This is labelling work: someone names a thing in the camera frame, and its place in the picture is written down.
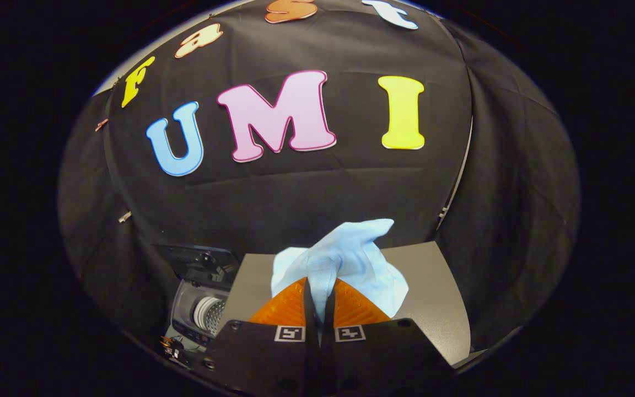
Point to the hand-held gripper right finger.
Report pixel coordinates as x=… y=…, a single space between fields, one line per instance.
x=383 y=358

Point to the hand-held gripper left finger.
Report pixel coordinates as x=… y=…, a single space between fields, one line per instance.
x=262 y=358

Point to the light blue shirt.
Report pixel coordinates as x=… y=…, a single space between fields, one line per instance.
x=350 y=253

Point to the black backdrop cloth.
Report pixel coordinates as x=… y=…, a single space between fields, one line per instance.
x=323 y=193

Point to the silver cloth clip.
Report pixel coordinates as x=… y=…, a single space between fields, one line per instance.
x=124 y=216

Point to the copper cloth clip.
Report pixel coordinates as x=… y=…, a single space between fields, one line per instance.
x=101 y=124

